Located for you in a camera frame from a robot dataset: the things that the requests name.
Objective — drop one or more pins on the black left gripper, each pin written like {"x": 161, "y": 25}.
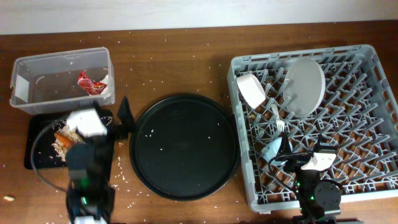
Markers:
{"x": 127, "y": 117}

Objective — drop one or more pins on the black rectangular tray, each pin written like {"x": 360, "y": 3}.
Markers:
{"x": 45, "y": 156}

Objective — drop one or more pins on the white plastic fork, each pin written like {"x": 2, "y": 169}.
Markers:
{"x": 279, "y": 123}

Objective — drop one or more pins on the white round plate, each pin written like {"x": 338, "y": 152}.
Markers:
{"x": 305, "y": 87}

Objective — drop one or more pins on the orange carrot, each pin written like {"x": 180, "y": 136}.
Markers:
{"x": 64, "y": 140}

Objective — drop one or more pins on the clear plastic bin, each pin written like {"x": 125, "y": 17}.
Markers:
{"x": 47, "y": 83}

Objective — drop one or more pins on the grey dishwasher rack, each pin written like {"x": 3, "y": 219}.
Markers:
{"x": 358, "y": 115}

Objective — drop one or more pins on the light blue plastic cup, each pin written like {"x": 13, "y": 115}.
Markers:
{"x": 271, "y": 150}

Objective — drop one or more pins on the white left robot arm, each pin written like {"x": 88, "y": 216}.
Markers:
{"x": 90, "y": 196}

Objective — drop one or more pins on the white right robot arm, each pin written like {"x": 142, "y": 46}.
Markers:
{"x": 319, "y": 200}

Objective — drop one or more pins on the pile of rice and scraps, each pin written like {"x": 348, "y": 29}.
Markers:
{"x": 76, "y": 137}

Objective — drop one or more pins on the white tissue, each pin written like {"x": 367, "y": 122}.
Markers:
{"x": 106, "y": 81}

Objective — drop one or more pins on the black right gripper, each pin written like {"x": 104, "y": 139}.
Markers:
{"x": 285, "y": 154}

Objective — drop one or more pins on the round black tray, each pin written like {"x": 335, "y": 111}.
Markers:
{"x": 185, "y": 147}

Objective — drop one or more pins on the pink bowl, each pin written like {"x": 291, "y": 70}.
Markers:
{"x": 251, "y": 90}

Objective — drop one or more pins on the red snack wrapper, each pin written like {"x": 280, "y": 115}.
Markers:
{"x": 90, "y": 86}

